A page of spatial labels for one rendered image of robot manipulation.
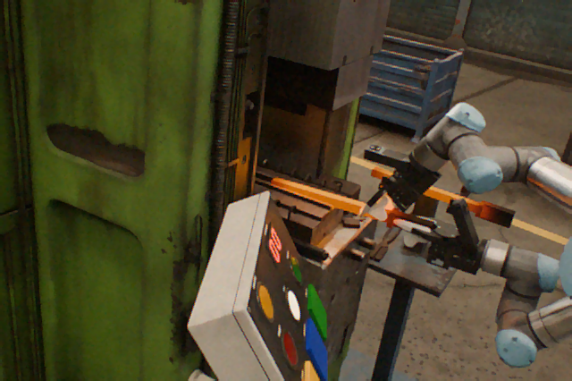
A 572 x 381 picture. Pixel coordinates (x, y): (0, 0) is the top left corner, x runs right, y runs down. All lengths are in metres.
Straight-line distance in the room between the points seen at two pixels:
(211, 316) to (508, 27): 8.51
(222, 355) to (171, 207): 0.45
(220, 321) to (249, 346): 0.05
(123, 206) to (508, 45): 8.17
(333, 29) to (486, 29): 8.05
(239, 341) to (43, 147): 0.75
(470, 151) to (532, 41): 7.80
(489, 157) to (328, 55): 0.38
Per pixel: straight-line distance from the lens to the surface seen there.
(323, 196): 1.44
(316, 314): 1.02
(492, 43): 9.15
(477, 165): 1.19
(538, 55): 8.98
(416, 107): 5.08
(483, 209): 1.70
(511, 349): 1.27
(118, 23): 1.19
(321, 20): 1.17
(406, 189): 1.33
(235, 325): 0.73
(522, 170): 1.26
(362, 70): 1.35
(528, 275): 1.35
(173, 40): 1.03
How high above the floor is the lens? 1.64
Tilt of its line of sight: 26 degrees down
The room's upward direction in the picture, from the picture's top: 8 degrees clockwise
